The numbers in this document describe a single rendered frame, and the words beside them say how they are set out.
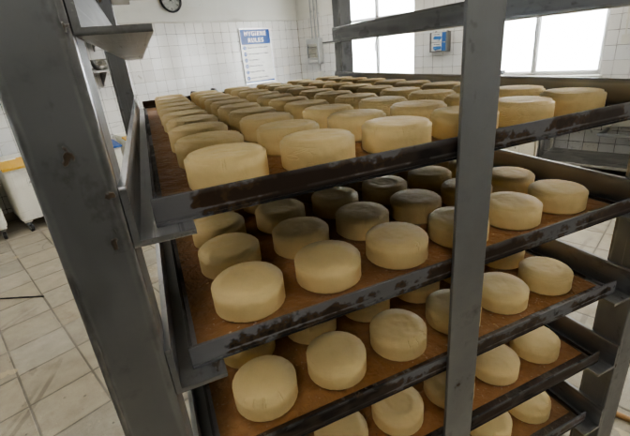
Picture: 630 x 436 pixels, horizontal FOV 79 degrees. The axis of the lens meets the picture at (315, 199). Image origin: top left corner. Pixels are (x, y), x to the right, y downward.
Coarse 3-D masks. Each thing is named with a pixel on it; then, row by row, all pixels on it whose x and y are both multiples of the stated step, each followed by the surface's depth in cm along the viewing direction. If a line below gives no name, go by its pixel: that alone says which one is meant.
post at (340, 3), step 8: (336, 0) 80; (344, 0) 79; (336, 8) 80; (344, 8) 80; (336, 16) 81; (344, 16) 80; (336, 24) 82; (344, 24) 81; (336, 48) 84; (344, 48) 83; (336, 56) 85; (344, 56) 83; (336, 64) 86; (344, 64) 84; (352, 64) 84
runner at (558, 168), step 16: (496, 160) 50; (512, 160) 48; (528, 160) 46; (544, 160) 44; (544, 176) 44; (560, 176) 42; (576, 176) 41; (592, 176) 39; (608, 176) 38; (592, 192) 40; (608, 192) 38; (624, 192) 37
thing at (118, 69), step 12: (96, 0) 63; (108, 0) 64; (108, 12) 64; (108, 60) 66; (120, 60) 67; (120, 72) 68; (120, 84) 68; (120, 96) 69; (132, 96) 69; (120, 108) 69
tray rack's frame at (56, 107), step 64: (0, 0) 13; (0, 64) 14; (64, 64) 15; (64, 128) 15; (64, 192) 16; (64, 256) 17; (128, 256) 18; (128, 320) 19; (128, 384) 20; (448, 384) 32
